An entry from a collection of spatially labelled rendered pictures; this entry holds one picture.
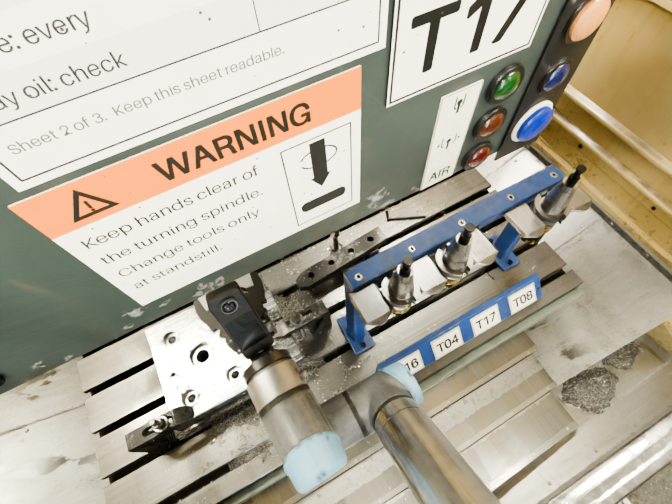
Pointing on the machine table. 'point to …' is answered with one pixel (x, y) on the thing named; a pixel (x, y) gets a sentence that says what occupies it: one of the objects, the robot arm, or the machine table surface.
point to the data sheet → (154, 69)
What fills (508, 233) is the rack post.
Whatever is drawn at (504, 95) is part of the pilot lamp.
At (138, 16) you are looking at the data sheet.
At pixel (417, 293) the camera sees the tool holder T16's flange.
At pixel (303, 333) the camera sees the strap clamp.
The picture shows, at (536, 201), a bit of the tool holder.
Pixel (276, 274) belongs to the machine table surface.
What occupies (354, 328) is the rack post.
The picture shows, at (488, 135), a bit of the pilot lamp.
